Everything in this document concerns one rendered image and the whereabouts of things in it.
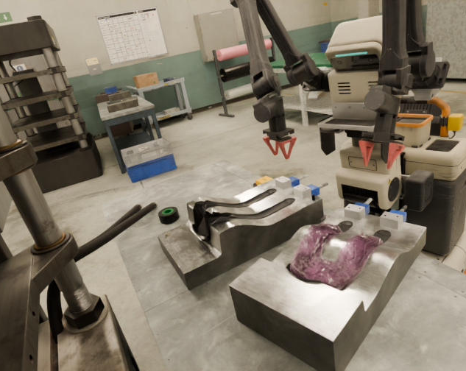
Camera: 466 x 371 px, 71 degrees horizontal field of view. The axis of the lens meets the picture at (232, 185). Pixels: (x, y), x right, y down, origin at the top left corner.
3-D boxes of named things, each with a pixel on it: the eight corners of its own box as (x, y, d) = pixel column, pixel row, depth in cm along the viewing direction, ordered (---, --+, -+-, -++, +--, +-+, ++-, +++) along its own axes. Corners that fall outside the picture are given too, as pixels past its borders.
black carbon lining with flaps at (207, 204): (272, 192, 122) (269, 168, 118) (300, 207, 109) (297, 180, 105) (187, 229, 109) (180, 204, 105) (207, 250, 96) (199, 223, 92)
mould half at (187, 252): (279, 197, 132) (274, 166, 127) (324, 221, 110) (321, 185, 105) (162, 249, 114) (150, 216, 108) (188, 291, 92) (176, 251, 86)
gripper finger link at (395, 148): (392, 169, 91) (398, 135, 90) (366, 165, 97) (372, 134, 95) (400, 171, 96) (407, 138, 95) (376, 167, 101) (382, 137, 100)
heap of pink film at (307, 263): (329, 226, 97) (327, 202, 94) (391, 243, 85) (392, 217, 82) (276, 276, 82) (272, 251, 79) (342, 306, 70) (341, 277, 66)
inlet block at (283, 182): (303, 179, 128) (302, 167, 126) (312, 183, 124) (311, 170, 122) (276, 191, 123) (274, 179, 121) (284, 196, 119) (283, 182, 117)
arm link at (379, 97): (414, 74, 92) (383, 76, 99) (398, 63, 85) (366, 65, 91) (406, 117, 94) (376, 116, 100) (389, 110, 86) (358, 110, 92)
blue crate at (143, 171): (171, 161, 465) (166, 146, 456) (177, 169, 429) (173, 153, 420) (127, 174, 447) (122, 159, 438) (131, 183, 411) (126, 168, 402)
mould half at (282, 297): (339, 221, 109) (336, 191, 105) (425, 244, 91) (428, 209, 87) (237, 320, 79) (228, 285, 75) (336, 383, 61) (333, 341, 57)
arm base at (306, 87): (333, 71, 137) (308, 73, 146) (323, 62, 132) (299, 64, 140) (327, 90, 137) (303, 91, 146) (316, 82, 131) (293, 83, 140)
